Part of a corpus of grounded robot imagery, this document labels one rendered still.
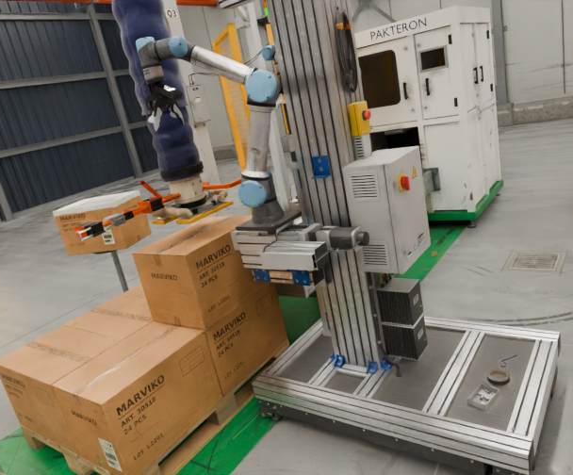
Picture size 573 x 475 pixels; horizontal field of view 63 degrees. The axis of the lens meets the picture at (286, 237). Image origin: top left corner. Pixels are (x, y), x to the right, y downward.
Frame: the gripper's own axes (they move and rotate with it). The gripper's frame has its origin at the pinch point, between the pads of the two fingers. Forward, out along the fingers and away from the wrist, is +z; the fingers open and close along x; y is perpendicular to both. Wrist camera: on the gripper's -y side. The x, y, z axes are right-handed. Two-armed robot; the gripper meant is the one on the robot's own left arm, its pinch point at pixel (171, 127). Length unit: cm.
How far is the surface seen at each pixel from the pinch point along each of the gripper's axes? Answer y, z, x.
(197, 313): 18, 89, -1
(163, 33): 25, -42, -32
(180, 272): 22, 67, -1
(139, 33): 29, -43, -21
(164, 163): 35.3, 16.7, -20.1
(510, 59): 55, 22, -956
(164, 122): 29.7, -2.8, -22.3
